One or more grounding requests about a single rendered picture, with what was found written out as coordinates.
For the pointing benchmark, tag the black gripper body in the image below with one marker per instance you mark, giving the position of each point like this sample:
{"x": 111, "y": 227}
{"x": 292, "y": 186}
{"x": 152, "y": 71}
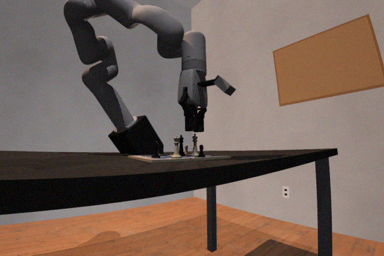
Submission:
{"x": 197, "y": 94}

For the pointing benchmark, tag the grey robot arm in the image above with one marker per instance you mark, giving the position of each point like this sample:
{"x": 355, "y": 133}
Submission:
{"x": 172, "y": 42}

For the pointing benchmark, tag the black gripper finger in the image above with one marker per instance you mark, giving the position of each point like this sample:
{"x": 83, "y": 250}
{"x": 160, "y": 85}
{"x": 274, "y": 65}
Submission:
{"x": 189, "y": 110}
{"x": 200, "y": 119}

